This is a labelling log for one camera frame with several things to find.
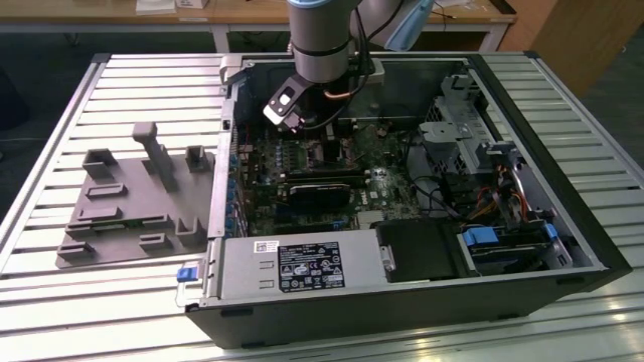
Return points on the grey plastic bracket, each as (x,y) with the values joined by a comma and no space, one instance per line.
(503,152)

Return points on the blue case latch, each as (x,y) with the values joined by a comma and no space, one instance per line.
(187,273)

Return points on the silver chipset heatsink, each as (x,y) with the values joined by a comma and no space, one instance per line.
(371,218)

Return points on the grey power supply unit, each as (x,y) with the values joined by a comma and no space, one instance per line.
(242,271)

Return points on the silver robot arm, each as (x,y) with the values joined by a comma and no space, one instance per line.
(317,37)

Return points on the wooden cabinet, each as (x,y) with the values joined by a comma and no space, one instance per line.
(579,34)

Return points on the wooden desk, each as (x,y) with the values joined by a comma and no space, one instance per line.
(101,17)

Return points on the black open PC case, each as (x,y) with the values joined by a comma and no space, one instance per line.
(353,320)

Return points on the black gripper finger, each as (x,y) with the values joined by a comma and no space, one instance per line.
(333,149)

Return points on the grey parts rack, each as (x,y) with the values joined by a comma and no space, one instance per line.
(131,211)

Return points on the black drive bay cover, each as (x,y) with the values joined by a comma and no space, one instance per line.
(423,249)

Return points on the white box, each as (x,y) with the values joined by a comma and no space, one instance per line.
(157,7)

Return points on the hard disk in blue carrier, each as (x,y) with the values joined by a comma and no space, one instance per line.
(481,235)

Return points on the green motherboard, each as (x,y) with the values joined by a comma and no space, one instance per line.
(387,188)

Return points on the metal drive cage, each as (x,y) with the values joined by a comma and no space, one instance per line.
(453,143)

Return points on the black RAM stick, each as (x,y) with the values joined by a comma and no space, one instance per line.
(322,173)

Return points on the CPU socket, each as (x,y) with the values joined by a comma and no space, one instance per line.
(314,152)

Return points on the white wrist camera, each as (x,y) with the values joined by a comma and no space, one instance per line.
(285,102)

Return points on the small blue clip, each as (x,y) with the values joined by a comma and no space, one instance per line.
(551,232)

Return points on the black graphics card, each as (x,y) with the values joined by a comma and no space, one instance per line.
(317,196)

